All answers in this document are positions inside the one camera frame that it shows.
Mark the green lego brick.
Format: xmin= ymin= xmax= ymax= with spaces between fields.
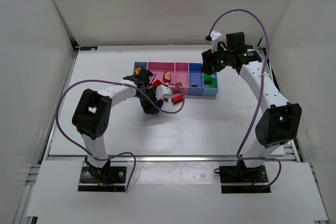
xmin=204 ymin=74 xmax=217 ymax=88

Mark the red heart lego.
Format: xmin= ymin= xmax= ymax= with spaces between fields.
xmin=163 ymin=71 xmax=172 ymax=83

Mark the yellow pineapple lego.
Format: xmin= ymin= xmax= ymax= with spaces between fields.
xmin=134 ymin=68 xmax=141 ymax=75

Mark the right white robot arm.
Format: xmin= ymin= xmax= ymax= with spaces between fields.
xmin=202 ymin=31 xmax=302 ymax=168

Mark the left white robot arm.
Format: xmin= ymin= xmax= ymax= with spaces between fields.
xmin=72 ymin=68 xmax=172 ymax=169

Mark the light blue left bin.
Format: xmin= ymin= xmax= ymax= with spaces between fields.
xmin=133 ymin=62 xmax=148 ymax=73

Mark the light blue bin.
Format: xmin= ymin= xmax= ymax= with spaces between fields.
xmin=133 ymin=62 xmax=148 ymax=73
xmin=202 ymin=73 xmax=218 ymax=97

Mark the large pink bin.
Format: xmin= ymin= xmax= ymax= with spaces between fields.
xmin=148 ymin=62 xmax=175 ymax=83

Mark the dark blue bin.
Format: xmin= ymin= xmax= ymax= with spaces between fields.
xmin=188 ymin=63 xmax=204 ymax=96

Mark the red lego brick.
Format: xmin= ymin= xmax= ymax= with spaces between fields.
xmin=171 ymin=93 xmax=184 ymax=105

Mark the light blue right bin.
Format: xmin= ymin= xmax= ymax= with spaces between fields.
xmin=202 ymin=73 xmax=218 ymax=97

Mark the small pink bin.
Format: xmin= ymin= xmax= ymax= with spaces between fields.
xmin=173 ymin=62 xmax=189 ymax=95

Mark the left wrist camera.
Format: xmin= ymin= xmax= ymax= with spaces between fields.
xmin=155 ymin=85 xmax=173 ymax=100

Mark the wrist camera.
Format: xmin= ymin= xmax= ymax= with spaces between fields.
xmin=155 ymin=85 xmax=173 ymax=100
xmin=205 ymin=31 xmax=223 ymax=52

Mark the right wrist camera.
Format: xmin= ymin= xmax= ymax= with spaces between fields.
xmin=205 ymin=31 xmax=223 ymax=52

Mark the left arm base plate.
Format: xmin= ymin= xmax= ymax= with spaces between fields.
xmin=77 ymin=164 xmax=127 ymax=192

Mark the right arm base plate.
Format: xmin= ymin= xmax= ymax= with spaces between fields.
xmin=214 ymin=165 xmax=271 ymax=194

